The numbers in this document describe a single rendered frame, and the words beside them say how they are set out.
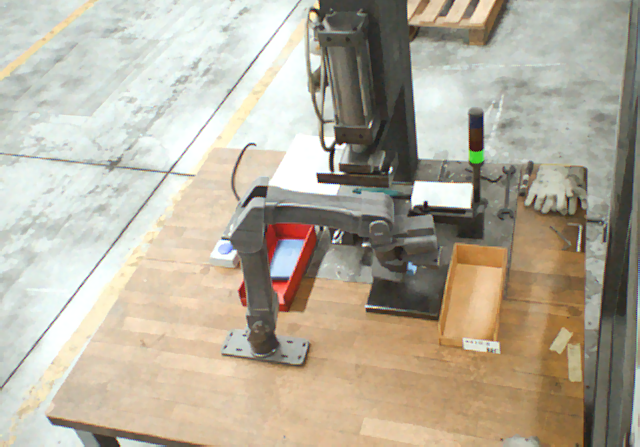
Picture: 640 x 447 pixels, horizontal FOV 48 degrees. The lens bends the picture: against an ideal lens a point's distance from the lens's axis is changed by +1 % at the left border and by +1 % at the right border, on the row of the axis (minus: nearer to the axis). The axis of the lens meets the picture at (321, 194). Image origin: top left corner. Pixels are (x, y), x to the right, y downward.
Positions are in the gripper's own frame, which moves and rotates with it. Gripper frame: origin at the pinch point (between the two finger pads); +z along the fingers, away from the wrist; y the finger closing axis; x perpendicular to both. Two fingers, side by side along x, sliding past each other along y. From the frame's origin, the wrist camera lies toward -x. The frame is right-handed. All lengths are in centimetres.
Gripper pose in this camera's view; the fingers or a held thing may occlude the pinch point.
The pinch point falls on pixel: (396, 268)
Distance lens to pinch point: 158.0
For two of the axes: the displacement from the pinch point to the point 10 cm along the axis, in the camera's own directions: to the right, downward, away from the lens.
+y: 2.2, -9.1, 3.5
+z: 2.2, 3.9, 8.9
